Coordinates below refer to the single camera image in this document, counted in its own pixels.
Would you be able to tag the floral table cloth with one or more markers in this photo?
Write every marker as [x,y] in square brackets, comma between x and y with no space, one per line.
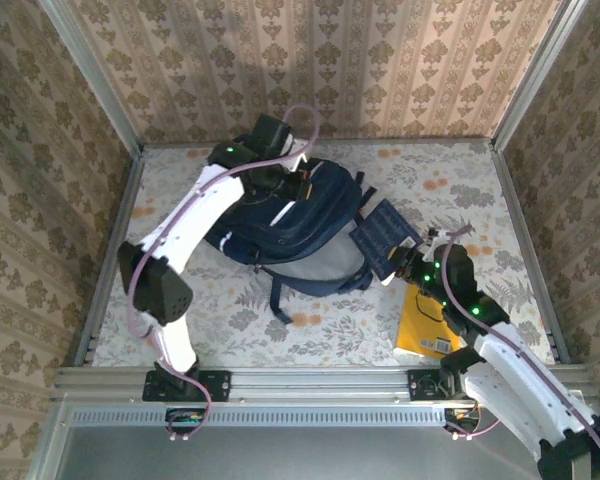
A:
[330,345]

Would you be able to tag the aluminium side rail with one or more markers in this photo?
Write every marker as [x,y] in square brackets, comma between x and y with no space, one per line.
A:
[111,220]
[527,240]

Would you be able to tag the yellow book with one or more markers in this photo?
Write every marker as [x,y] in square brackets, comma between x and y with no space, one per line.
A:
[420,340]

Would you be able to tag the dark blue book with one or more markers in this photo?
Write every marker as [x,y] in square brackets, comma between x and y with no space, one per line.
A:
[380,235]

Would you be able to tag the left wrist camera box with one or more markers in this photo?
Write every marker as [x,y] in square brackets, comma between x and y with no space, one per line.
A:
[294,159]

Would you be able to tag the grey metal panel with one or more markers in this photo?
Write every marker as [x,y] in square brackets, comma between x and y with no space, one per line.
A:
[305,455]

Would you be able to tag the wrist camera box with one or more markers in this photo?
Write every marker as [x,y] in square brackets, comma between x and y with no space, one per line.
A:
[294,159]
[439,237]

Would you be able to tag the navy blue backpack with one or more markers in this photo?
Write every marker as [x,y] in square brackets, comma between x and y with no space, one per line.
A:
[320,220]

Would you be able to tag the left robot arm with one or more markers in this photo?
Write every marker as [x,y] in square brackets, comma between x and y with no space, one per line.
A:
[200,210]

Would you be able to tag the aluminium frame post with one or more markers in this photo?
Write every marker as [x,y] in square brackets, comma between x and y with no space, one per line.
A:
[97,75]
[536,75]

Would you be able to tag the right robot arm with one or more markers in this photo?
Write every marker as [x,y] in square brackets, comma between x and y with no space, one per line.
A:
[520,380]

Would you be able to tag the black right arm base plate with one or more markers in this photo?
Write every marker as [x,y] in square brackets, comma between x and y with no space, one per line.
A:
[422,385]

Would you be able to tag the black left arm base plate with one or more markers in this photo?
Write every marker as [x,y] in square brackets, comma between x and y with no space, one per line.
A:
[220,385]

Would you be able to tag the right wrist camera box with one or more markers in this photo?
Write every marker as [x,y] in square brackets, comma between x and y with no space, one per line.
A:
[439,237]

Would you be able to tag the aluminium rear rail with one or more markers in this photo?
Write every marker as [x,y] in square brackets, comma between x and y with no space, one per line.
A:
[180,145]

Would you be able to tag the aluminium frame rail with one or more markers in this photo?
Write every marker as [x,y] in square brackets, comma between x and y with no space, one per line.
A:
[320,382]

